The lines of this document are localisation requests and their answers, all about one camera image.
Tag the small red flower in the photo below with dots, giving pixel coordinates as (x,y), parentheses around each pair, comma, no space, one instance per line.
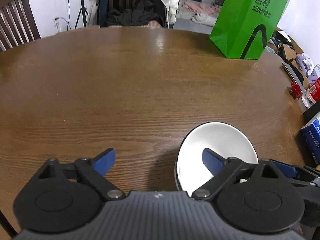
(295,91)

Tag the green paper shopping bag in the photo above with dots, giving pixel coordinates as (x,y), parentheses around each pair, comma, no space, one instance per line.
(244,27)

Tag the dark wooden chair left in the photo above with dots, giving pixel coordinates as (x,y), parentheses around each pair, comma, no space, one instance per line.
(18,24)

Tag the chair with cream blanket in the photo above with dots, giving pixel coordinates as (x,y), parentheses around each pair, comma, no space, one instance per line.
(137,2)

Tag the black paper shopping bag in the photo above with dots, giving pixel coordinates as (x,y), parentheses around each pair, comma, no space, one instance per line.
(311,112)

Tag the white bowl black rim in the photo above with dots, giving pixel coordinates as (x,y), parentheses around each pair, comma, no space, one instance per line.
(222,138)

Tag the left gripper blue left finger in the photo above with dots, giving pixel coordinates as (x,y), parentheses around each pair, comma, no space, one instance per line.
(91,173)

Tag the red label plastic bottle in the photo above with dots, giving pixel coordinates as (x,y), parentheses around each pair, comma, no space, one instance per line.
(312,94)

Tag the studio light on tripod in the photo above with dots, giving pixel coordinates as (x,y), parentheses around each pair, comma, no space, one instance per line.
(82,13)

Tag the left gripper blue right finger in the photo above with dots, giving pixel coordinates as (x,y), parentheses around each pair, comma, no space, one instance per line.
(223,170)

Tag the white plush toy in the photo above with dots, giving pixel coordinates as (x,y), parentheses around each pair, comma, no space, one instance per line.
(204,19)

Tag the blue Manhua tissue box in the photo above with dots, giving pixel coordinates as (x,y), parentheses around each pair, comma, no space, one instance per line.
(310,132)

